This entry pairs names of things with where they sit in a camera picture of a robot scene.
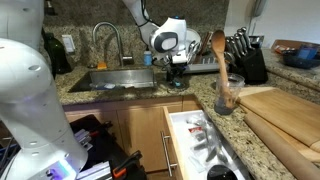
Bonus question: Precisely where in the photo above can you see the wooden spoon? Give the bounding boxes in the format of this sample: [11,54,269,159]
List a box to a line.
[210,29,236,109]

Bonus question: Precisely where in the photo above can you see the blue label soap bottle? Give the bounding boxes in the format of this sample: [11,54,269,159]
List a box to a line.
[143,46,154,67]

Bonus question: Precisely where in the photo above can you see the thin wooden cutting board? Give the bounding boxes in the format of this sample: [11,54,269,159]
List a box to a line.
[239,104,320,164]

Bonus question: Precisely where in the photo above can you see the blue plastic container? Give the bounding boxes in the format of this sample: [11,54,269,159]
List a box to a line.
[283,44,320,70]

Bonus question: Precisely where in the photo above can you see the wooden cabinet door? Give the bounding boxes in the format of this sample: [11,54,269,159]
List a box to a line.
[116,104,184,173]

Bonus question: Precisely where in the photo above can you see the thick wooden cutting board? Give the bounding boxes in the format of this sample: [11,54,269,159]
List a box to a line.
[237,86,320,154]

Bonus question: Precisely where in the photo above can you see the wooden rolling pin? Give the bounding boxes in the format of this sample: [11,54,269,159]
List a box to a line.
[243,111,320,180]

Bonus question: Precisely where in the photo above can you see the black knife block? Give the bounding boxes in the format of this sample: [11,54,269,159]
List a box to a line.
[225,26,269,85]

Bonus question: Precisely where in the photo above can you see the white plate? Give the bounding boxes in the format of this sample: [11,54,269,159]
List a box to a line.
[181,28,202,51]

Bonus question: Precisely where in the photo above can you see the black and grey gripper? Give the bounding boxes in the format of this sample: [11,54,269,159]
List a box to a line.
[165,49,190,88]

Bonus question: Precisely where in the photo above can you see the stainless steel sink basin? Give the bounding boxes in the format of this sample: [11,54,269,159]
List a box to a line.
[68,68,158,94]

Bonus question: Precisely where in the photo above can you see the glass utensil jar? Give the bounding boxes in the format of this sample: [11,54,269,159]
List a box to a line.
[213,73,246,116]

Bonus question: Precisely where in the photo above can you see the black round lid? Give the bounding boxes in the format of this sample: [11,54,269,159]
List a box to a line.
[206,164,239,180]

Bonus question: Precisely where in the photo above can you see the stainless steel faucet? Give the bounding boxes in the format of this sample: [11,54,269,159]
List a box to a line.
[92,21,135,67]

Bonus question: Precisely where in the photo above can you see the black robot cart with clamps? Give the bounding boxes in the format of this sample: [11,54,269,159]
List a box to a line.
[0,114,148,180]

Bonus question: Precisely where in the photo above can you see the metal drawer handle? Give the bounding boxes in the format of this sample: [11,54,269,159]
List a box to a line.
[160,130,178,178]

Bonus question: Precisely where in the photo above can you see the utensil caddy with brown sticks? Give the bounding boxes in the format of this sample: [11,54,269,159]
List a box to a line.
[194,31,214,64]

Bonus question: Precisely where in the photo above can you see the clear plastic bags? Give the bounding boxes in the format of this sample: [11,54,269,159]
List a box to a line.
[184,116,231,168]

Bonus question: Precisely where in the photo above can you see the white wall outlet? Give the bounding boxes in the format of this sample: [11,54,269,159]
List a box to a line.
[61,34,76,54]

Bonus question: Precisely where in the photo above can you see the dark green glass bottle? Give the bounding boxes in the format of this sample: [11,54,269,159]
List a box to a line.
[42,31,73,75]

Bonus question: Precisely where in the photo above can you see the wooden kitchen drawer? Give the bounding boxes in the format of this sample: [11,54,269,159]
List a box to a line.
[162,106,254,180]

